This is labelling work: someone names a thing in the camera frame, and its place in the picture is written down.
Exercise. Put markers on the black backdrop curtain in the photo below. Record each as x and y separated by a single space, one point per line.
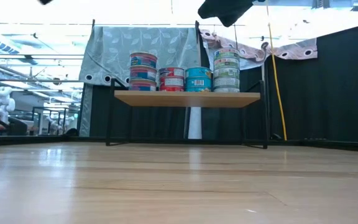
337 93

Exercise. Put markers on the pink grommet curtain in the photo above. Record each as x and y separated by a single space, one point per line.
297 51

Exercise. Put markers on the white pole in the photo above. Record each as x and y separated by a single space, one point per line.
195 123

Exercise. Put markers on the grey leaf-print curtain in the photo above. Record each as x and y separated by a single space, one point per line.
110 53

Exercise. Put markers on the black metal rack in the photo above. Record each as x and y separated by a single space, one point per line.
34 119

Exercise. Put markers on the black chair back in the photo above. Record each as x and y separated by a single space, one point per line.
17 127

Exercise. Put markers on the wooden shelf with black legs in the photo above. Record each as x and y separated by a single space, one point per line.
108 124

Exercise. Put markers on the black table frame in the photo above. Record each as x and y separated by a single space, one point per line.
322 144

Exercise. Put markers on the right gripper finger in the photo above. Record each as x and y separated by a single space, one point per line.
225 11

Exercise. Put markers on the wooden shelf board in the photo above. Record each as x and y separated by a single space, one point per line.
185 99

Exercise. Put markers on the white robot figure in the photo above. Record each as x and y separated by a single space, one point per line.
70 119
53 124
2 99

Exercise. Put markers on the black curtain stand post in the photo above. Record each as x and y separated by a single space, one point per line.
93 23
197 25

